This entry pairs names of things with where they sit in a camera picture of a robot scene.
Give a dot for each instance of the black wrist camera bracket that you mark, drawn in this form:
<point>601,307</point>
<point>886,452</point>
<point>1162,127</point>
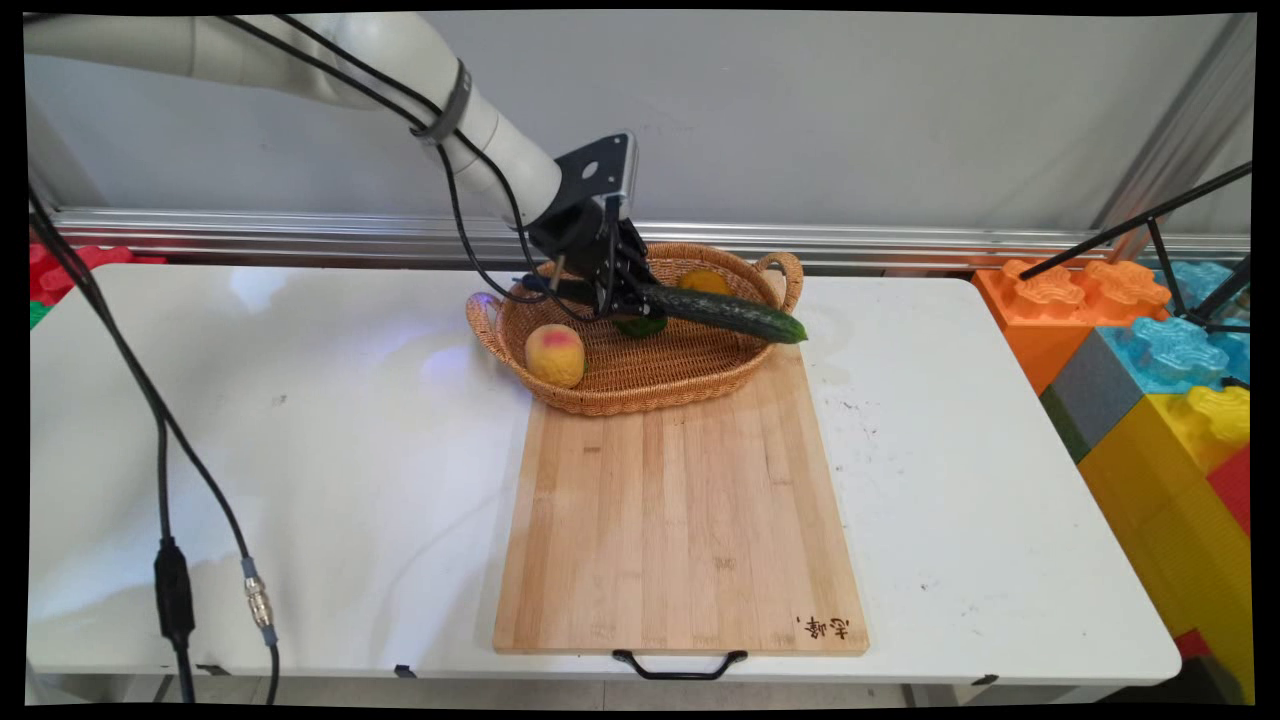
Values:
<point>600,168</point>

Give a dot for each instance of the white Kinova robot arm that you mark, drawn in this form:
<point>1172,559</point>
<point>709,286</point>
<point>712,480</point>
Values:
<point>300,55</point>

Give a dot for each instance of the red foam building block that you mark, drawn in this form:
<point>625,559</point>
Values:
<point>1232,485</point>

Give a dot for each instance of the orange foam building block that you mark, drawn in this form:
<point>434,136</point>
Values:
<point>1040,310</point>

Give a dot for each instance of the yellow pink peach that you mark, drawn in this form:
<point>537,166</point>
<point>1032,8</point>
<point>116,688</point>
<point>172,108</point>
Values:
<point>554,355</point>

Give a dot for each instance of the red foam blocks pile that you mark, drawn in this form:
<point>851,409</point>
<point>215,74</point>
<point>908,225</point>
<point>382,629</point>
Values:
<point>70,268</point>

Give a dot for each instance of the blue foam building block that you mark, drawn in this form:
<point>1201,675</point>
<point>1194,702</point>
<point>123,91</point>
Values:
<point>1170,345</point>

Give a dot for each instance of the yellow mango fruit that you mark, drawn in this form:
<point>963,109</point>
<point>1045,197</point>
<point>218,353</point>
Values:
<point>705,282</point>

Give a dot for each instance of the horizontal aluminium frame rail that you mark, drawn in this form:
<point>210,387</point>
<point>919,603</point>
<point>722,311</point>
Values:
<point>300,235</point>

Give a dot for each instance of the grey foam building block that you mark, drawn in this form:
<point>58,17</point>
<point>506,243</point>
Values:
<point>1095,400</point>

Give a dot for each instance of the black tripod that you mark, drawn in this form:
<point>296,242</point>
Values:
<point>1160,235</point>

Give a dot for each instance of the green foam block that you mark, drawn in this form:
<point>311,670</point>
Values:
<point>37,314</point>

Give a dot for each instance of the dark green cucumber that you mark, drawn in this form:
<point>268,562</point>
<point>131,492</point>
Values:
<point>730,312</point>

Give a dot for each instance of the small green vegetable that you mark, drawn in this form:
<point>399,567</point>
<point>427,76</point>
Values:
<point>640,325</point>

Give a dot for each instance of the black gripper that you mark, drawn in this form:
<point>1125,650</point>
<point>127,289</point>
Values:
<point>580,240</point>

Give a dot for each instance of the bamboo cutting board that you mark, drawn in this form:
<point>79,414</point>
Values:
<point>680,520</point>

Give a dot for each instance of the upright aluminium frame post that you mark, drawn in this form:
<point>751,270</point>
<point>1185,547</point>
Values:
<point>1180,130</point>

